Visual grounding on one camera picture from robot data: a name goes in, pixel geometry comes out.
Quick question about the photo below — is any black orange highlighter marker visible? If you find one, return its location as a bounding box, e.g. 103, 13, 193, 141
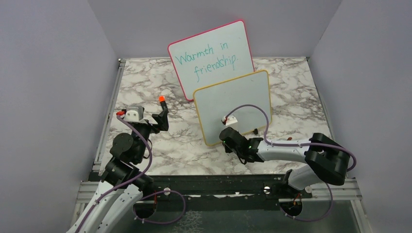
159, 96, 167, 111

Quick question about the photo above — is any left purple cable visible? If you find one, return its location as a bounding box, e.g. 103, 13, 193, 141
73, 111, 187, 233

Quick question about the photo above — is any pink framed whiteboard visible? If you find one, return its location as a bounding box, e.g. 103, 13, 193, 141
168, 20, 255, 101

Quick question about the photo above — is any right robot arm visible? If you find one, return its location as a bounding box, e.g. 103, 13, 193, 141
219, 127, 351, 198

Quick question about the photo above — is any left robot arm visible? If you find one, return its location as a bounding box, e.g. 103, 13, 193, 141
68, 101, 169, 233

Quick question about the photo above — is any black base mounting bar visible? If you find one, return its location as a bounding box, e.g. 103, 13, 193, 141
88, 173, 313, 213

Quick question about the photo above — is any yellow framed whiteboard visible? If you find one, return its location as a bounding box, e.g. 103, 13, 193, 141
193, 70, 272, 146

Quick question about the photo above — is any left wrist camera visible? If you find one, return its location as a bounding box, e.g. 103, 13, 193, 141
123, 105, 144, 123

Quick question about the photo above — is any aluminium table edge rail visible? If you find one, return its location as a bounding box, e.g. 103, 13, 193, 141
91, 58, 127, 173

